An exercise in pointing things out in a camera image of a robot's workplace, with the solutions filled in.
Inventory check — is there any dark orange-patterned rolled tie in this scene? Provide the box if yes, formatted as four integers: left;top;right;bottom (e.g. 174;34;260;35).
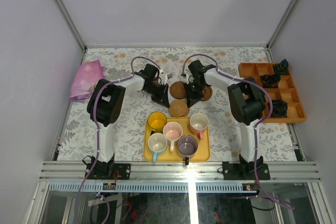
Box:
260;73;281;88

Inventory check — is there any purple black-handled mug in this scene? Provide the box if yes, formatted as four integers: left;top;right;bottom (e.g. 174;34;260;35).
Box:
176;135;198;166

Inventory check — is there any orange wooden divided tray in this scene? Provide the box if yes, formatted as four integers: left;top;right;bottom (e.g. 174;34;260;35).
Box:
238;60;306;123

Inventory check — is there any light pink mug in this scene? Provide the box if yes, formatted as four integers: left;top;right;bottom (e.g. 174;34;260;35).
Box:
163;122;183;152

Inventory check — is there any aluminium frame rail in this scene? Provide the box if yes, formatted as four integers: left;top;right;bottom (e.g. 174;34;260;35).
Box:
39;161;321;183

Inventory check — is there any salmon pink mug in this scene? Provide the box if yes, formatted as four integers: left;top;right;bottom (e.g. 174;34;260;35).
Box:
190;113;208;141

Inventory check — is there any white blue-handled mug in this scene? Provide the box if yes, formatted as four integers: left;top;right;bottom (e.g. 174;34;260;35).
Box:
148;133;167;163

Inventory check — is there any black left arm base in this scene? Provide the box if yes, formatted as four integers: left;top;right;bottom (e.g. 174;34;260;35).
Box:
87;157;131;180

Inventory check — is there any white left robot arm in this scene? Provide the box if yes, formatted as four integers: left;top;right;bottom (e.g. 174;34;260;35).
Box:
87;63;172;179

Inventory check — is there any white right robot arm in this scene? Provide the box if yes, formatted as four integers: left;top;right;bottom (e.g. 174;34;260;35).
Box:
184;60;266;179

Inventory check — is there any yellow glass mug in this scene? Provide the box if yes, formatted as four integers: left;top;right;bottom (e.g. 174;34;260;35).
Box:
147;112;167;133

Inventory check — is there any dark blue rolled tie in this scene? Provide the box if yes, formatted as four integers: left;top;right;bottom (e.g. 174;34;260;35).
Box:
271;99;288;118

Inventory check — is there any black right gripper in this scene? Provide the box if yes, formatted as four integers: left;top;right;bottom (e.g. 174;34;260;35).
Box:
183;81;206;108

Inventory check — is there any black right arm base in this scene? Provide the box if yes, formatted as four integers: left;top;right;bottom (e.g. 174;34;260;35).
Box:
222;155;270;180

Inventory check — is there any woven rattan coaster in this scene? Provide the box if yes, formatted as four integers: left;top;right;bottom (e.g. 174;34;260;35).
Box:
168;100;190;118

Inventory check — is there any pink star-patterned cloth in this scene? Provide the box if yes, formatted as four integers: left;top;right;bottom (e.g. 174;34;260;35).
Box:
69;60;104;101

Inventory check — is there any yellow plastic tray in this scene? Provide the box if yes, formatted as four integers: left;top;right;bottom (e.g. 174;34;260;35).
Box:
143;117;211;163

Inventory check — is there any dark green rolled tie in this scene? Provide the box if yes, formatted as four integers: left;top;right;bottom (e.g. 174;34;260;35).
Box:
273;59;289;76

